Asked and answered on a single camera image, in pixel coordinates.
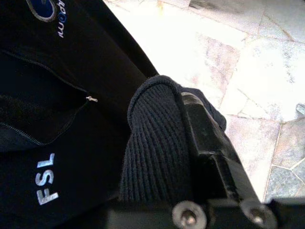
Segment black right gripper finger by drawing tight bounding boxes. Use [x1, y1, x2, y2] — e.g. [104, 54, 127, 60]
[181, 92, 260, 204]

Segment navy jacket white prints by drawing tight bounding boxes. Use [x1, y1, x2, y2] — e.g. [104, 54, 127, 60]
[0, 0, 227, 229]

